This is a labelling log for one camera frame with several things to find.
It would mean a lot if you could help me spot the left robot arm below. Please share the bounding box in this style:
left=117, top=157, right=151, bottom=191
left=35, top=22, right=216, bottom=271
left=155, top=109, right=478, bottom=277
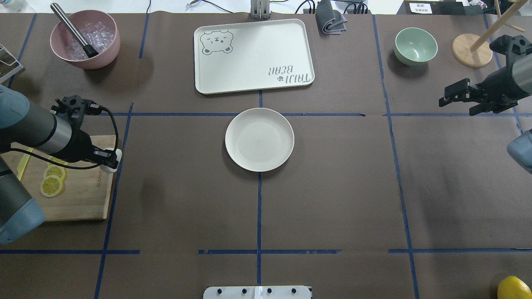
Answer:
left=1, top=86, right=122, bottom=245

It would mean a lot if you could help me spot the yellow plastic knife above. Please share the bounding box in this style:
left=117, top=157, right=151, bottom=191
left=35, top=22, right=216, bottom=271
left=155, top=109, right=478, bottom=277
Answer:
left=17, top=147, right=34, bottom=181

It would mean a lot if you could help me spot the grey folded cloth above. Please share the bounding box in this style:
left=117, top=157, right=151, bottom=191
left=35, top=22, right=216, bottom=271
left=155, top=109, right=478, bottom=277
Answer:
left=315, top=0, right=347, bottom=35

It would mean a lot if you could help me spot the yellow lemon right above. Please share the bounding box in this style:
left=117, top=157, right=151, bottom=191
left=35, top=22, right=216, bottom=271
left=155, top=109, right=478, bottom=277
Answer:
left=497, top=276, right=532, bottom=299

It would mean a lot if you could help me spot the white wire cup rack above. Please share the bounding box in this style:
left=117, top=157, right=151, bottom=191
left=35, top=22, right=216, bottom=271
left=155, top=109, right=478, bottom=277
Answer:
left=0, top=44, right=24, bottom=84

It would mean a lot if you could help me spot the lemon slice near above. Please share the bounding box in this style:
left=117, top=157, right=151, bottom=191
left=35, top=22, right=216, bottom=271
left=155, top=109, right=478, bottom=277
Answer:
left=40, top=175, right=63, bottom=198

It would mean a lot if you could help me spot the aluminium frame post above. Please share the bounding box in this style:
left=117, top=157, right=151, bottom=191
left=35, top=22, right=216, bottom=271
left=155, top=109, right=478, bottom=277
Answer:
left=250, top=0, right=271, bottom=20

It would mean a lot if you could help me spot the lemon slice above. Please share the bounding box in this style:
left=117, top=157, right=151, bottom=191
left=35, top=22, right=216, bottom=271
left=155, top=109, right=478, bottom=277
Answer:
left=43, top=165, right=66, bottom=181
left=40, top=175, right=63, bottom=198

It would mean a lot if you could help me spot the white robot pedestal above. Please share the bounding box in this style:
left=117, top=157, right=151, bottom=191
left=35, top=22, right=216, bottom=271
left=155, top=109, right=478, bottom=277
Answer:
left=203, top=285, right=313, bottom=299

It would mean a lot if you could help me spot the wooden mug stand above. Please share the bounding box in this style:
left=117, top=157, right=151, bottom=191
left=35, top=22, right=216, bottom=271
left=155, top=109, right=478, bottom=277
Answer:
left=451, top=0, right=527, bottom=68

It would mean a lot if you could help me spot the mint green bowl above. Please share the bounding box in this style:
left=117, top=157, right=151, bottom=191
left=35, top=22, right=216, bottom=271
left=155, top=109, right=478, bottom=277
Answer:
left=394, top=28, right=438, bottom=66

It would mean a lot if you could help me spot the lemon slice middle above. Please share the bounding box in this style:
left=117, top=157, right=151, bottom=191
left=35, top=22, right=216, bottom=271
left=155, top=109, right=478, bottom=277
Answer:
left=43, top=165, right=66, bottom=181

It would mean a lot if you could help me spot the cream bear tray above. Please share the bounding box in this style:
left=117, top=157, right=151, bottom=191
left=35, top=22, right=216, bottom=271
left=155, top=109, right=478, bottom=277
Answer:
left=194, top=19, right=315, bottom=95

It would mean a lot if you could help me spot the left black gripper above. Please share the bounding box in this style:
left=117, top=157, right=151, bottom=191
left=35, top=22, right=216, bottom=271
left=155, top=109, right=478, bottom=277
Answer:
left=85, top=145, right=117, bottom=165

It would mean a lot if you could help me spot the black box with label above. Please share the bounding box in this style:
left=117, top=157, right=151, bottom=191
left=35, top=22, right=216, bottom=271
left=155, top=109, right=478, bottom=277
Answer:
left=396, top=0, right=466, bottom=15

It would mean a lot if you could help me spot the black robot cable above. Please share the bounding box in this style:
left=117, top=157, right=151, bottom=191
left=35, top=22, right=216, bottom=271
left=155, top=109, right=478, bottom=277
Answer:
left=25, top=106, right=120, bottom=170

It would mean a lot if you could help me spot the white round plate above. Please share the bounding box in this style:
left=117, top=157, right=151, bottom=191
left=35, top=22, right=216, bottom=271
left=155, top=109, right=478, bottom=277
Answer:
left=224, top=108, right=295, bottom=172

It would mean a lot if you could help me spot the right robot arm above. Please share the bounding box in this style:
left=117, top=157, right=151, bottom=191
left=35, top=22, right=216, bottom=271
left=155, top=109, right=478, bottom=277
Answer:
left=437, top=52, right=531, bottom=117

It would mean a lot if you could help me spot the bamboo cutting board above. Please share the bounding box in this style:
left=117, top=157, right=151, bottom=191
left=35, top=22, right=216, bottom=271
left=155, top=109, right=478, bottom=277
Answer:
left=1, top=151, right=114, bottom=221

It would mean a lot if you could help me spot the pink bowl with ice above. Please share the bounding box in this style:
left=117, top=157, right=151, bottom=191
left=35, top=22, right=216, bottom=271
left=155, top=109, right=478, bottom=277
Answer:
left=50, top=10, right=121, bottom=70

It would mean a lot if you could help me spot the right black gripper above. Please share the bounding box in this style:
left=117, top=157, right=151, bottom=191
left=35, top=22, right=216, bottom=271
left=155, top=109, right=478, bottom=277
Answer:
left=439, top=71, right=520, bottom=116

